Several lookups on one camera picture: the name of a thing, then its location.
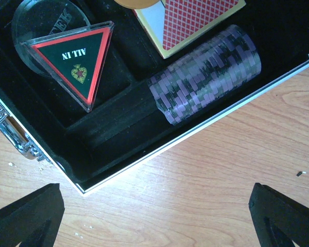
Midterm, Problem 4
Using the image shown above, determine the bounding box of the red black triangular button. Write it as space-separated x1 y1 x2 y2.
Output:
21 21 114 113

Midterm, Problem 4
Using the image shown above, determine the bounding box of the clear round dealer button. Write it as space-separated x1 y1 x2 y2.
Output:
11 0 90 77

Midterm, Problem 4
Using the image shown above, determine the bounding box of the tall purple chip stack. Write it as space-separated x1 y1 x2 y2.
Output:
148 25 262 125

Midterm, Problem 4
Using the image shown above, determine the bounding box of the aluminium poker case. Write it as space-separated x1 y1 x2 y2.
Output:
0 1 309 194

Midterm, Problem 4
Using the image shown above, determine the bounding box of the orange blue round button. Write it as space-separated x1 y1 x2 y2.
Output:
115 0 159 9

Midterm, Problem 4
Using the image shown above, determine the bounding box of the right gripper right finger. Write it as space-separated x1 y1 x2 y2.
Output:
249 183 309 246

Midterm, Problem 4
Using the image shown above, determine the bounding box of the playing card deck box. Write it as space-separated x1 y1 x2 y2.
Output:
133 0 246 59

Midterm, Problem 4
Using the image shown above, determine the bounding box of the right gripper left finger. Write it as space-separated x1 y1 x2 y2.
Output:
0 183 65 246

